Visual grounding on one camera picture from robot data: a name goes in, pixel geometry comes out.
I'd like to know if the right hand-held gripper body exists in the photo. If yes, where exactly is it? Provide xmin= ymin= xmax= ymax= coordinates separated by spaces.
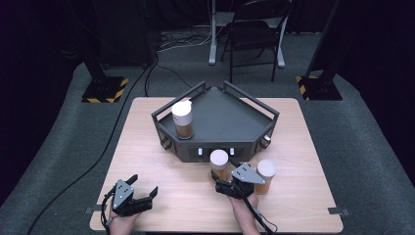
xmin=214 ymin=163 xmax=267 ymax=201

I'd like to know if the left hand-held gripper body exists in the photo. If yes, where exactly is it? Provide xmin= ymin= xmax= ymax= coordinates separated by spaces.
xmin=109 ymin=178 xmax=155 ymax=218

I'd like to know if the white-lidded amber jar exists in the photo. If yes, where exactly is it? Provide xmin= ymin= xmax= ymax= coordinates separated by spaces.
xmin=254 ymin=159 xmax=278 ymax=196
xmin=208 ymin=149 xmax=230 ymax=182
xmin=170 ymin=99 xmax=195 ymax=140

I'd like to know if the black corner shelf rack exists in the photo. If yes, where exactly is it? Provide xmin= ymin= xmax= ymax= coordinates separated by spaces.
xmin=151 ymin=80 xmax=281 ymax=164

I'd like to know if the person's right hand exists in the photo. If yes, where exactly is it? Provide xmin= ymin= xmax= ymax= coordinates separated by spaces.
xmin=227 ymin=192 xmax=260 ymax=216

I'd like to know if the person's left hand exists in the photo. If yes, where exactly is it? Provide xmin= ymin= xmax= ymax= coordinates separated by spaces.
xmin=108 ymin=211 xmax=143 ymax=235

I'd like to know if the grey tape strip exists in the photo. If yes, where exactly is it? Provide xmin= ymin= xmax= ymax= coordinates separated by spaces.
xmin=84 ymin=205 xmax=108 ymax=215
xmin=327 ymin=207 xmax=351 ymax=217

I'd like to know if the black stand with striped base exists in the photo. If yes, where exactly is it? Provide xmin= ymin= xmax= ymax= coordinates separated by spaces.
xmin=296 ymin=0 xmax=344 ymax=102
xmin=77 ymin=32 xmax=130 ymax=105

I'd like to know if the black folding chair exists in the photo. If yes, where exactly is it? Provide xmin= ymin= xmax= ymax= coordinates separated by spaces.
xmin=219 ymin=0 xmax=293 ymax=84

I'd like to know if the left hand-held gripper cable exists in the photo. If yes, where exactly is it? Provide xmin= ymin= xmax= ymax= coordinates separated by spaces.
xmin=100 ymin=191 xmax=115 ymax=235

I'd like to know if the hand-held gripper cable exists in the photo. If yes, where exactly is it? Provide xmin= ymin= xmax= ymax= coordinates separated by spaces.
xmin=240 ymin=192 xmax=279 ymax=235
xmin=100 ymin=191 xmax=115 ymax=235

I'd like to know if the right hand-held gripper cable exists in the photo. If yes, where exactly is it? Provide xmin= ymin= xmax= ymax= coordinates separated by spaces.
xmin=240 ymin=192 xmax=279 ymax=235

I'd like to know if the long black floor cable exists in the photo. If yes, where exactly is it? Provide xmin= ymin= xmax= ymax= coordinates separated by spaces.
xmin=25 ymin=55 xmax=161 ymax=235

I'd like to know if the thin black floor cable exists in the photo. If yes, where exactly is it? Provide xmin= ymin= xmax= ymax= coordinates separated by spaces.
xmin=144 ymin=62 xmax=195 ymax=98

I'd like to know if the white desk frame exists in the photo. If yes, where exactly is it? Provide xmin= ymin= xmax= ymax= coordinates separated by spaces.
xmin=195 ymin=0 xmax=290 ymax=70

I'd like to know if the bundle of floor cables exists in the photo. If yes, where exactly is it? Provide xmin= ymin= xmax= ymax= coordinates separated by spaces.
xmin=158 ymin=30 xmax=213 ymax=53

